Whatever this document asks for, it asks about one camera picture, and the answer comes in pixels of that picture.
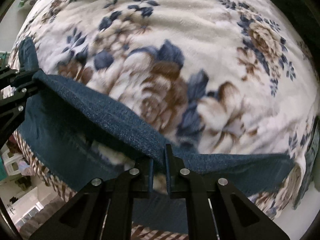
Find dark blue denim jeans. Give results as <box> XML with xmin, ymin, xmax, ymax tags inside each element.
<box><xmin>17</xmin><ymin>37</ymin><xmax>296</xmax><ymax>234</ymax></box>

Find floral fleece bed blanket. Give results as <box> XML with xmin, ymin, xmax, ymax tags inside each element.
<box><xmin>9</xmin><ymin>0</ymin><xmax>319</xmax><ymax>239</ymax></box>

